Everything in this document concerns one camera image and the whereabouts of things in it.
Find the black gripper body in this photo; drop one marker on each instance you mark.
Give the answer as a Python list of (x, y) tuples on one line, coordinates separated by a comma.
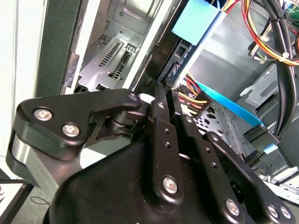
[(105, 186)]

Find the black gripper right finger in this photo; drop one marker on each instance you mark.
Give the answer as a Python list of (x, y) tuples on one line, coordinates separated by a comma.
[(233, 177)]

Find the hard disk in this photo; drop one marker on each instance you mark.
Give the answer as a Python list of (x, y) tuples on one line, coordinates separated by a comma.
[(196, 21)]

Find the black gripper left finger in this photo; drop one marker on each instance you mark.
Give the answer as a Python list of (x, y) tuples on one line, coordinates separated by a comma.
[(58, 116)]

